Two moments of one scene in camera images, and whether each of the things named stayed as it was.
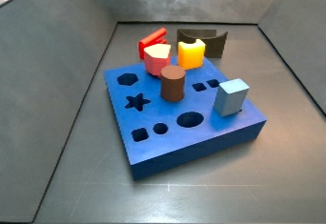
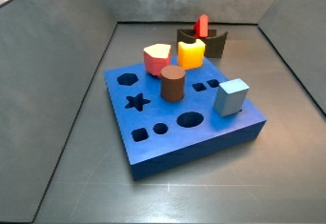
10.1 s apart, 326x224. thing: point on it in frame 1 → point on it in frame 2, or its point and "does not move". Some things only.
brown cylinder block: x=172 y=83 does not move
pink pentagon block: x=156 y=58 does not move
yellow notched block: x=191 y=54 does not move
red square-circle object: x=150 y=39 → x=201 y=27
